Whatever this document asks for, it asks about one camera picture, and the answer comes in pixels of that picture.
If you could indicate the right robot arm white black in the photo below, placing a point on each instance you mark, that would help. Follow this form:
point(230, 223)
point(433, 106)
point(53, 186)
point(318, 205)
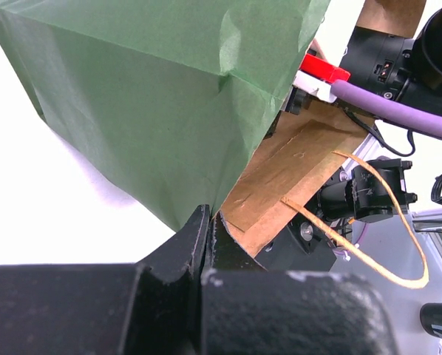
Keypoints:
point(394, 56)

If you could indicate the green paper bag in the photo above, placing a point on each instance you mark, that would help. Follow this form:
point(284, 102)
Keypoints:
point(171, 101)

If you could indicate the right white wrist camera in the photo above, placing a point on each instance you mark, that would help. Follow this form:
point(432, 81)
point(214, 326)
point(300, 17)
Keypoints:
point(313, 80)

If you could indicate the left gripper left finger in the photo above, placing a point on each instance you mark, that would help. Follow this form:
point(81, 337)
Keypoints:
point(147, 307)

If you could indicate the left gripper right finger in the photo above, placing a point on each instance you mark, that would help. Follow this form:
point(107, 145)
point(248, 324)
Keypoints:
point(247, 309)

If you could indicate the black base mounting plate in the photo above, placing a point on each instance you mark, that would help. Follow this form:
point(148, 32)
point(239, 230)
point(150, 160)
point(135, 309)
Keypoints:
point(298, 246)

